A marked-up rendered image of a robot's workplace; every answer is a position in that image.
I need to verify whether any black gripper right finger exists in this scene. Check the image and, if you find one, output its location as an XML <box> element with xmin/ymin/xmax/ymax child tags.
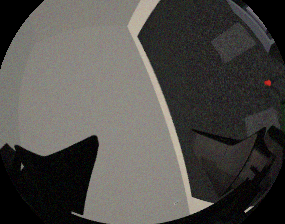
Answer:
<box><xmin>187</xmin><ymin>128</ymin><xmax>266</xmax><ymax>198</ymax></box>

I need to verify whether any red peg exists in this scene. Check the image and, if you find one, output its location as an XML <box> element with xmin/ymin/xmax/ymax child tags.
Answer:
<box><xmin>264</xmin><ymin>80</ymin><xmax>271</xmax><ymax>85</ymax></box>

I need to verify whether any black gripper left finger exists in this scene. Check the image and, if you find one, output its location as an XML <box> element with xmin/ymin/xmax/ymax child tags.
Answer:
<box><xmin>14</xmin><ymin>135</ymin><xmax>99</xmax><ymax>214</ymax></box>

